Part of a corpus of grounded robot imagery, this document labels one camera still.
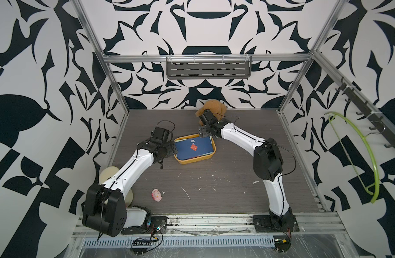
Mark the dark blue envelope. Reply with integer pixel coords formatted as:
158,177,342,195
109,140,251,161
175,137,214,161

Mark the yellow plastic storage box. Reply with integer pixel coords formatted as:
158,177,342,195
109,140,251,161
174,134,216,164

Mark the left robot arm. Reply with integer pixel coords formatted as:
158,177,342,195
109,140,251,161
82,126,178,237

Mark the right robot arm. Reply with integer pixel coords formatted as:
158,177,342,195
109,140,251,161
198,109,300,234

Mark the brown plush dog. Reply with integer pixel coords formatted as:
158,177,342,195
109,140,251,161
195,100,228,120

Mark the small pink toy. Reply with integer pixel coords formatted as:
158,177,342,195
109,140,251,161
152,189,163,202

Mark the cream plastic container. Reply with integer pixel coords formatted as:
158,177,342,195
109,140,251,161
98,166,133,207

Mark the green plastic hanger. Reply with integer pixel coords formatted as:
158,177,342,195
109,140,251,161
323,111,381,204

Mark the grey metal wall shelf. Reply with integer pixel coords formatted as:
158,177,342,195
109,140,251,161
166,54,252,80

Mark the black wall hook rail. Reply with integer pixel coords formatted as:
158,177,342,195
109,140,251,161
337,76,395,149

